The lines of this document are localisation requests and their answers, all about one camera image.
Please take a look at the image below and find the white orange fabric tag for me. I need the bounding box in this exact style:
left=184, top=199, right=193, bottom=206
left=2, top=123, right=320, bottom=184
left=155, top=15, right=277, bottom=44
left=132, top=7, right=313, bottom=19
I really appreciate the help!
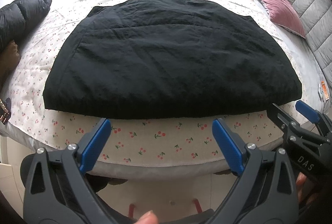
left=318, top=81, right=330, bottom=104

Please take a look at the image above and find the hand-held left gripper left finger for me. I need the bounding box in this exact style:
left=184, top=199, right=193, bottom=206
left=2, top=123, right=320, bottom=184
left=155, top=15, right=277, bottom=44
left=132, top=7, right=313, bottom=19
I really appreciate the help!
left=23, top=118, right=118, bottom=224

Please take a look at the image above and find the large pink velvet pillow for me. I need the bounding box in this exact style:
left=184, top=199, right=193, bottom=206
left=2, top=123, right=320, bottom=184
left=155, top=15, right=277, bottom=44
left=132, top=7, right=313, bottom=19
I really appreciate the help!
left=239, top=0, right=307, bottom=39

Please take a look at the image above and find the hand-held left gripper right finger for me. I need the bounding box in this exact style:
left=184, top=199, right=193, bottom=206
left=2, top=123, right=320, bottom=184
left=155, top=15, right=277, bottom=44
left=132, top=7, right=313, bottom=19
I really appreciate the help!
left=207, top=118, right=300, bottom=224

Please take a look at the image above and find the dark device with lights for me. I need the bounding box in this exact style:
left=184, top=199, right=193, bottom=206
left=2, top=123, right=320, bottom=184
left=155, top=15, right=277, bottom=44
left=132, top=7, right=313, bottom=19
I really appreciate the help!
left=0, top=96, right=12, bottom=126

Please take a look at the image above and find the person's left hand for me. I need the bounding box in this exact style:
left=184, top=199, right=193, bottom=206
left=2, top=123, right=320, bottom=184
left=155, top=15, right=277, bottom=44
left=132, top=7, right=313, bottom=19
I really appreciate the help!
left=137, top=211, right=159, bottom=224

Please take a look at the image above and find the cherry print bedsheet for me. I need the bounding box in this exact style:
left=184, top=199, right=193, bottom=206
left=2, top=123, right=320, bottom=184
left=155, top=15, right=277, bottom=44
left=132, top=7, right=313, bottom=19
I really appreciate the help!
left=0, top=0, right=295, bottom=165

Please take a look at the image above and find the black puffer jacket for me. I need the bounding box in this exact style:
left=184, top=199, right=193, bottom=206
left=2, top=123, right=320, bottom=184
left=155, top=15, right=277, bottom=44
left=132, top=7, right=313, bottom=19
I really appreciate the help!
left=0, top=0, right=52, bottom=51

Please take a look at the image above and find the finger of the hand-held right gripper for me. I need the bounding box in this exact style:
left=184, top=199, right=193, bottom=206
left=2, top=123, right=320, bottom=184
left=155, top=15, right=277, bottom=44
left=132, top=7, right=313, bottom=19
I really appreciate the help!
left=295, top=100, right=332, bottom=137
left=270, top=103, right=299, bottom=136

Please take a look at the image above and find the red strap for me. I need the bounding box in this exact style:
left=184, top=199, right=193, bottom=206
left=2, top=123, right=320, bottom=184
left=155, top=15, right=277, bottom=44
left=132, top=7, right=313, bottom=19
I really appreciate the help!
left=128, top=203, right=137, bottom=222
left=191, top=198, right=204, bottom=221

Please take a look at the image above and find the person's right hand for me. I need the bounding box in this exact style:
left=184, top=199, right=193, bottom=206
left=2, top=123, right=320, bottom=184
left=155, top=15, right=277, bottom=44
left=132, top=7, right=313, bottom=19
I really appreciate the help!
left=296, top=171, right=316, bottom=204

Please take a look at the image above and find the brown garment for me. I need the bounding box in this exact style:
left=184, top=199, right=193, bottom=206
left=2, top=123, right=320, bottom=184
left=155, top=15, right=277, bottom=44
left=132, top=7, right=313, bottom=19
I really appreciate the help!
left=0, top=41, right=22, bottom=90

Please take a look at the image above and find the black garment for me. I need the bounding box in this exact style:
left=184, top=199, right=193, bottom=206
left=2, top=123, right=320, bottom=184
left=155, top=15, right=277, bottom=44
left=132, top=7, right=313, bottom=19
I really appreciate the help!
left=43, top=0, right=303, bottom=120

